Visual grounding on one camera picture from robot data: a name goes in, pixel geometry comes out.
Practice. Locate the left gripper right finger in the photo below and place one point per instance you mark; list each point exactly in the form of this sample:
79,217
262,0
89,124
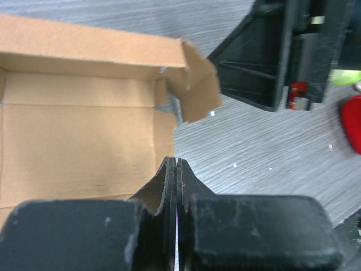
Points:
251,232

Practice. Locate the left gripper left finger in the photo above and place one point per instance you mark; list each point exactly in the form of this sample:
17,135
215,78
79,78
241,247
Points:
132,234

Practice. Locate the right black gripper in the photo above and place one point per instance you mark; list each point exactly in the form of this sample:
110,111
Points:
252,61

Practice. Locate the brown cardboard paper box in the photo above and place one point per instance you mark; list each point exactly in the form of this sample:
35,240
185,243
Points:
80,114

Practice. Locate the green cabbage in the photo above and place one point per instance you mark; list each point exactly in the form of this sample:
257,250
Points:
341,77

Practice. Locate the red bell pepper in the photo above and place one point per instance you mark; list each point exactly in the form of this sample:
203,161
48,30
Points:
350,120

